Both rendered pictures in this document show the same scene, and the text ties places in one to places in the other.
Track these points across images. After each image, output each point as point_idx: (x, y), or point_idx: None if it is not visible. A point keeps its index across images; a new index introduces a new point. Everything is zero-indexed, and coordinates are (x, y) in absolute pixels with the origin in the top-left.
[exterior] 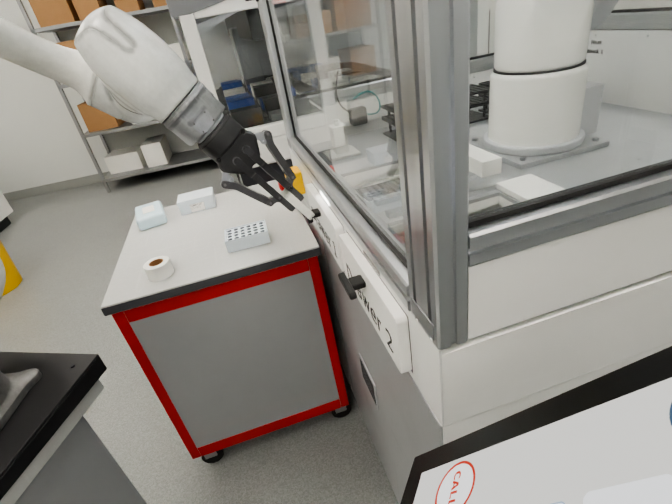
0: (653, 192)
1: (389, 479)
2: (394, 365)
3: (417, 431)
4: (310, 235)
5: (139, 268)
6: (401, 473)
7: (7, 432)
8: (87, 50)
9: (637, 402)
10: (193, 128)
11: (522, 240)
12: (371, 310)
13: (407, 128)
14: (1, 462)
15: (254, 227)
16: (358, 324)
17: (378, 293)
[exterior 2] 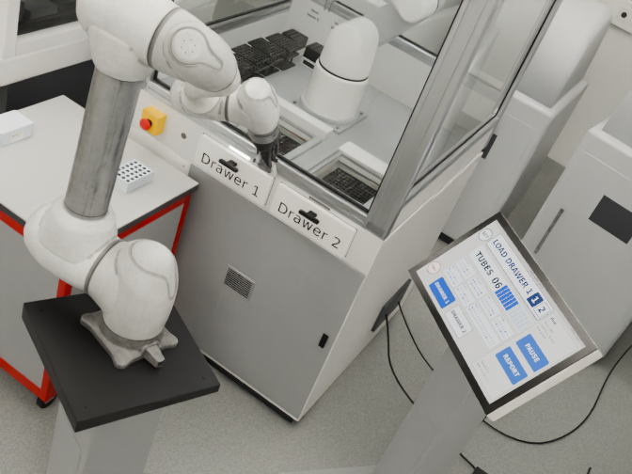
0: (434, 176)
1: (224, 361)
2: (316, 258)
3: (329, 290)
4: (180, 172)
5: None
6: (270, 337)
7: (169, 330)
8: (262, 106)
9: (472, 237)
10: (273, 137)
11: (412, 197)
12: (315, 229)
13: (402, 165)
14: (190, 341)
15: (134, 166)
16: (249, 241)
17: (335, 219)
